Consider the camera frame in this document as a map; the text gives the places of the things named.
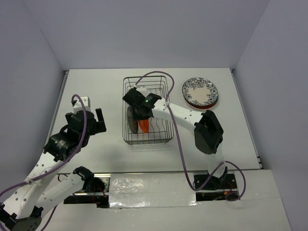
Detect orange red plate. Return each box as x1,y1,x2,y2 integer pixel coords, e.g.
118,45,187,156
138,119,149,133

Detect light green small plate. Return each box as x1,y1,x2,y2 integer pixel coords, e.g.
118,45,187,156
126,106,138,134

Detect red and teal patterned plate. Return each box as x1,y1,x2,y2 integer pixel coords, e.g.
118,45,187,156
186,98,218,110

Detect blue floral white plate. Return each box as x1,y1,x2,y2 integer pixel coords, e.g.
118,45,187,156
181,77,218,106

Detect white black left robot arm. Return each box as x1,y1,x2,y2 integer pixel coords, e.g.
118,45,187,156
0,108,106,231

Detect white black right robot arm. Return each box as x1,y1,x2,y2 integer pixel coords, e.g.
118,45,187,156
122,87,227,188

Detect silver foil tape panel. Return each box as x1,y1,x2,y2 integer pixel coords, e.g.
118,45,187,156
109,173,197,208

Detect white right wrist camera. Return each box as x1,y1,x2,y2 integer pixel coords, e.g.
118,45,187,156
134,86,148,94

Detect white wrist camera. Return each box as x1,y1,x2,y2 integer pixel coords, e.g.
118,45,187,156
71,96,91,115
134,86,148,94

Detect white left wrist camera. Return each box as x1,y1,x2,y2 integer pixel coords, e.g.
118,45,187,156
71,96,91,115

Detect grey wire dish rack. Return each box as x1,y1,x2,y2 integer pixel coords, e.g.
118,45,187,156
122,74,174,145

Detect aluminium table edge rail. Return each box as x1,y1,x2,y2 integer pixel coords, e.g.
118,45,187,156
45,70,69,144

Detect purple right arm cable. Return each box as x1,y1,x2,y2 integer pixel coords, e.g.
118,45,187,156
134,71,247,202

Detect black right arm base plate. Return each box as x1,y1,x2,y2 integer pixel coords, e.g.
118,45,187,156
193,173,237,193

